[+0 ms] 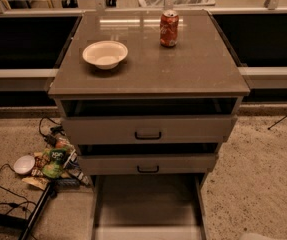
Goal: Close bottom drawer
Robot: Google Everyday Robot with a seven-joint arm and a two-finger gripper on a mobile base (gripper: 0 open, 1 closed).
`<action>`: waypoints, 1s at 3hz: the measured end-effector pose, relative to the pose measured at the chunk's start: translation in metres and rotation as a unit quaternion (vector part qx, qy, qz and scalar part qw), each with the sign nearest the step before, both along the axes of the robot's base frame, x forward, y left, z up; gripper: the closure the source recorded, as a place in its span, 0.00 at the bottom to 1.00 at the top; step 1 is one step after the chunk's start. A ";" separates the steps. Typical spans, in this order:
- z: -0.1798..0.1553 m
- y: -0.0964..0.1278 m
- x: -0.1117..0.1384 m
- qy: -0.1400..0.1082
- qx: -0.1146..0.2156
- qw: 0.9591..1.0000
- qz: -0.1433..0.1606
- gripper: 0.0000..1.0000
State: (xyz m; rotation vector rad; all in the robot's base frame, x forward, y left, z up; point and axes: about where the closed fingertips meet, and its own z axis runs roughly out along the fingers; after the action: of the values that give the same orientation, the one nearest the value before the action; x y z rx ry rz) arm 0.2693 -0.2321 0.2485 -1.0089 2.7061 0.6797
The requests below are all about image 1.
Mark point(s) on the green chip bag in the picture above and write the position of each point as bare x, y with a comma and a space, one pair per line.
54, 168

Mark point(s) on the white paper bowl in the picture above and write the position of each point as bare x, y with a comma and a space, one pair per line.
105, 55

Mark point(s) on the brown snack packet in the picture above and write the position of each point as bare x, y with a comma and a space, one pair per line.
37, 182

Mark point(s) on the grey drawer cabinet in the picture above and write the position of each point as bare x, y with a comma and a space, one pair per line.
199, 66

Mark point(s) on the white bowl on floor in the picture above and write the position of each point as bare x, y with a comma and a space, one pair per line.
24, 165

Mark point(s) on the black floor stand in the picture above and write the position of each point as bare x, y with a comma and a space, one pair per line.
26, 224

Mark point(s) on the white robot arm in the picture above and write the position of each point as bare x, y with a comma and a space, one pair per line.
254, 236

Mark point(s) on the grey drawer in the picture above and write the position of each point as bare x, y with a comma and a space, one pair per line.
148, 158
148, 207
136, 121

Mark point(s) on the red soda can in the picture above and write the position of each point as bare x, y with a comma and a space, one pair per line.
169, 28

